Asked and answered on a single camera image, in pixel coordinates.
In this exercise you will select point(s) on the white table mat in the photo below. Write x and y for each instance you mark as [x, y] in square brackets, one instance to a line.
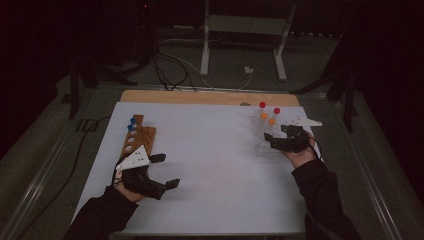
[213, 166]

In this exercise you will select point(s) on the blue cap test tube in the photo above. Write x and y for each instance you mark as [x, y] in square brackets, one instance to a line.
[133, 120]
[130, 127]

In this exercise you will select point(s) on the black floor socket frame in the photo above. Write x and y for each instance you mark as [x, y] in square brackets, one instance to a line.
[87, 125]

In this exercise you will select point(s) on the white metal stand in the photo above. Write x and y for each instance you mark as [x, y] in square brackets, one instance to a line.
[204, 50]

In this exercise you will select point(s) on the orange cap test tube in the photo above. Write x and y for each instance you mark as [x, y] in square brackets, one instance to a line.
[264, 116]
[272, 121]

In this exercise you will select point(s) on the clear acrylic test tube rack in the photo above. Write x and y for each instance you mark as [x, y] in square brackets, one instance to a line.
[266, 151]

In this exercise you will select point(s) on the person's right hand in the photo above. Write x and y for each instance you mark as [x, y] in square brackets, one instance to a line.
[303, 158]

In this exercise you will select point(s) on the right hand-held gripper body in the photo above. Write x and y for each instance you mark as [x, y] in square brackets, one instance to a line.
[298, 140]

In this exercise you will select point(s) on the metal floor rail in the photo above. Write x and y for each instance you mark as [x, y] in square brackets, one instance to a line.
[33, 190]
[150, 87]
[370, 180]

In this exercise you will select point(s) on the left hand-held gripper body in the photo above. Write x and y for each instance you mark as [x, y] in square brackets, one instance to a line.
[135, 160]

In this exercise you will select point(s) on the white plug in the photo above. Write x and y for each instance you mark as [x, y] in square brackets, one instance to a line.
[248, 70]

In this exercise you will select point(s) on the wooden test tube rack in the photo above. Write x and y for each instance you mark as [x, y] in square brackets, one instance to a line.
[146, 136]

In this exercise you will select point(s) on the person's left hand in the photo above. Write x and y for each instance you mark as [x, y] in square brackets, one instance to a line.
[128, 195]

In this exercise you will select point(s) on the black stand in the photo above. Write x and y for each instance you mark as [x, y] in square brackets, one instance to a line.
[74, 96]
[349, 106]

